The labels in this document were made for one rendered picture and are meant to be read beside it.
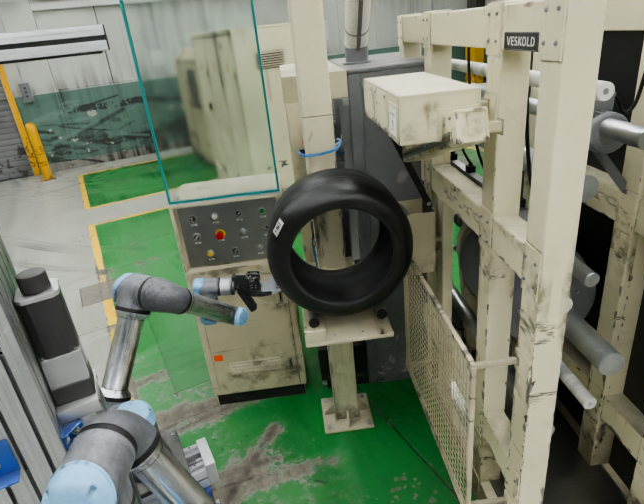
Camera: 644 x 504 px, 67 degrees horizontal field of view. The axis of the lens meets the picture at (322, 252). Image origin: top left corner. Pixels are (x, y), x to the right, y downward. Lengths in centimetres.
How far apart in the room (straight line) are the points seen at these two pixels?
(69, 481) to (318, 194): 121
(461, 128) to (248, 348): 184
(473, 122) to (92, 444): 119
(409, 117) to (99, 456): 114
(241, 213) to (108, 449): 170
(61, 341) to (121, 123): 952
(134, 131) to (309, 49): 880
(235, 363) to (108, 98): 827
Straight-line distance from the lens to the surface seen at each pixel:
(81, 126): 1060
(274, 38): 521
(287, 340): 280
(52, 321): 121
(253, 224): 253
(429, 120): 151
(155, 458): 112
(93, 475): 96
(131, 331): 176
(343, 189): 178
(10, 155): 1076
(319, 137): 209
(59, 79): 1061
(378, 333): 207
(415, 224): 220
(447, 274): 237
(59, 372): 128
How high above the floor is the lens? 198
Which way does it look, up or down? 25 degrees down
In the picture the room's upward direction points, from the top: 6 degrees counter-clockwise
